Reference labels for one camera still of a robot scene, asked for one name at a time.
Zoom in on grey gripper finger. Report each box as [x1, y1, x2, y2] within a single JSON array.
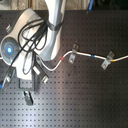
[[23, 91, 34, 106]]

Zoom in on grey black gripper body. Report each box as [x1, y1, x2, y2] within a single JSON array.
[[17, 72, 35, 91]]

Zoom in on white cable with coloured marks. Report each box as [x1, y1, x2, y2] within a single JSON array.
[[35, 49, 128, 72]]

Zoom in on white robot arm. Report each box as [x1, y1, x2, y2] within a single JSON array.
[[1, 0, 66, 91]]

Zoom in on grey metal bracket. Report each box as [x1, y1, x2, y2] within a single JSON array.
[[2, 72, 12, 91], [33, 66, 49, 83], [6, 24, 12, 33]]

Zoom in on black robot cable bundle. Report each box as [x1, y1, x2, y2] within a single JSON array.
[[13, 17, 65, 54]]

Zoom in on grey metal cable clip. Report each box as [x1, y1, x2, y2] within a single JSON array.
[[101, 51, 114, 70], [69, 44, 79, 64]]

